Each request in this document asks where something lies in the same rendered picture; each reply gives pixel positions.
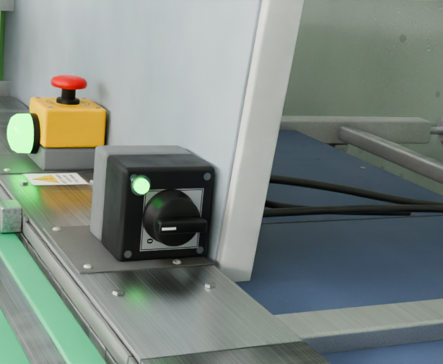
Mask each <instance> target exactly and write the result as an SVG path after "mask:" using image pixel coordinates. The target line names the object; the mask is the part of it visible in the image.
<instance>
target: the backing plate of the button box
mask: <svg viewBox="0 0 443 364"><path fill-rule="evenodd" d="M93 172H94V170H42V169H41V168H40V167H39V166H38V165H37V164H36V163H35V162H34V161H33V160H32V159H31V158H30V157H29V156H28V154H0V175H5V174H29V173H93Z"/></svg>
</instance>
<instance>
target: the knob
mask: <svg viewBox="0 0 443 364"><path fill-rule="evenodd" d="M143 226H144V229H145V231H146V232H147V233H148V235H149V236H150V237H152V238H153V239H154V240H156V241H158V242H160V243H163V244H165V245H166V246H181V245H183V244H185V243H187V242H188V241H190V240H191V239H192V238H193V237H194V236H195V234H196V233H205V232H206V228H207V221H206V220H205V219H204V218H202V217H200V213H199V211H198V208H197V206H196V205H195V204H194V203H193V201H192V200H191V198H190V197H189V196H188V195H187V194H185V193H183V192H182V191H179V190H177V189H166V190H163V191H160V192H158V193H157V194H155V195H154V196H153V197H152V198H151V199H150V200H149V201H148V202H147V204H146V206H145V208H144V212H143Z"/></svg>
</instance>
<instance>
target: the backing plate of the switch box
mask: <svg viewBox="0 0 443 364"><path fill-rule="evenodd" d="M43 229H44V231H45V232H46V233H47V234H48V236H49V237H50V238H51V240H52V241H53V242H54V243H55V244H56V246H57V247H58V248H59V250H60V251H61V252H62V254H63V255H64V256H65V257H66V258H67V259H68V261H69V262H70V263H71V265H72V266H73V267H74V268H75V270H76V271H77V272H78V273H79V274H90V273H101V272H122V271H133V270H145V269H165V268H176V267H197V266H208V265H213V263H212V262H210V261H209V260H208V259H207V258H206V257H205V256H198V257H186V258H174V259H152V260H140V261H118V260H117V259H116V258H115V257H114V255H112V254H111V252H109V250H107V249H106V247H104V246H103V244H102V242H101V241H99V240H98V239H97V238H96V237H95V236H94V235H93V234H92V232H91V231H90V225H81V226H64V227H44V228H43Z"/></svg>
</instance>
